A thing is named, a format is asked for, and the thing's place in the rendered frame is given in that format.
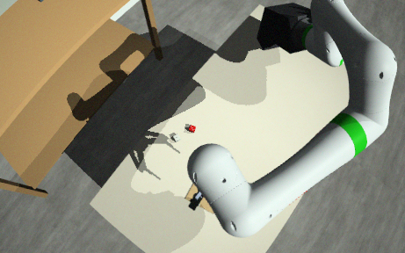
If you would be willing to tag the tan flat mat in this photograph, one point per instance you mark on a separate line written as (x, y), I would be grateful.
(203, 202)

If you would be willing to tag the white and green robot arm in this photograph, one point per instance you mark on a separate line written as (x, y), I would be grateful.
(243, 208)

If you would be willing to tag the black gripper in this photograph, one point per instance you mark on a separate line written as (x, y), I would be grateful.
(195, 201)

